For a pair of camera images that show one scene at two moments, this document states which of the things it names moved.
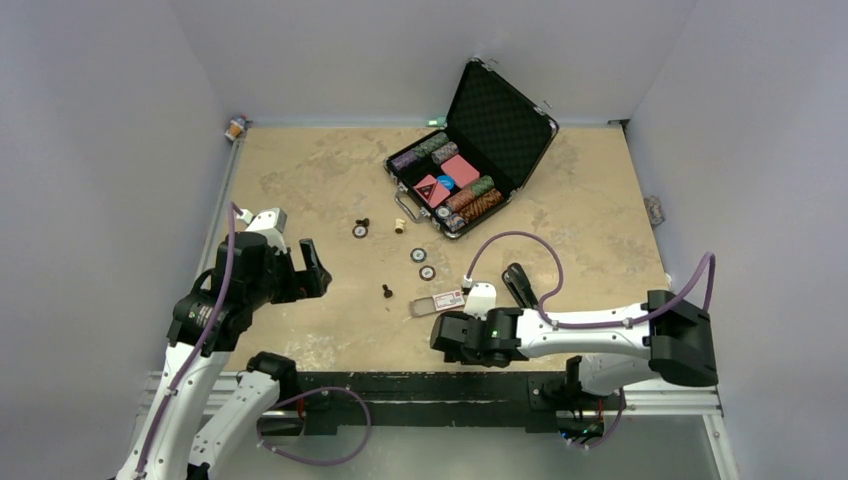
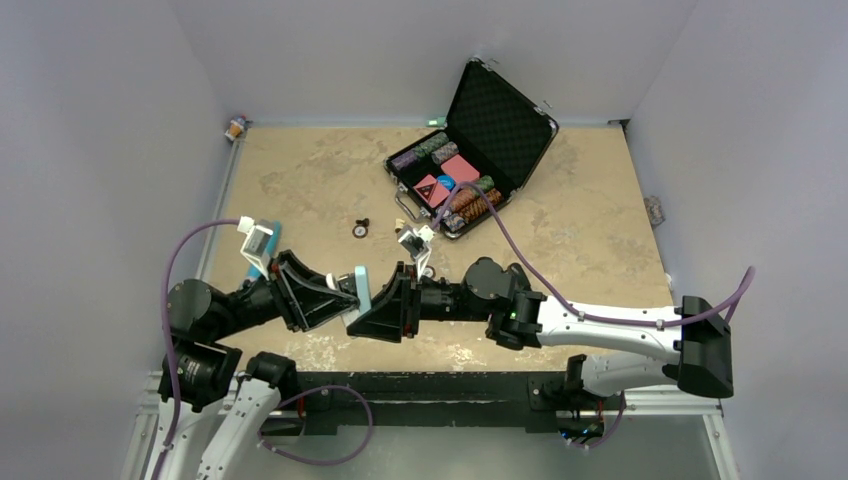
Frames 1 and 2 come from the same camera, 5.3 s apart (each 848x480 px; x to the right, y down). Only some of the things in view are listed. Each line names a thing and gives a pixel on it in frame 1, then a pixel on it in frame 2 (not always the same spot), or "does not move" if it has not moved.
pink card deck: [460, 170] does not move
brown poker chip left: [360, 231] does not move
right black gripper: [465, 358] -> [395, 311]
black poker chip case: [494, 140] does not move
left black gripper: [306, 283] -> [305, 295]
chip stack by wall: [654, 209] does not move
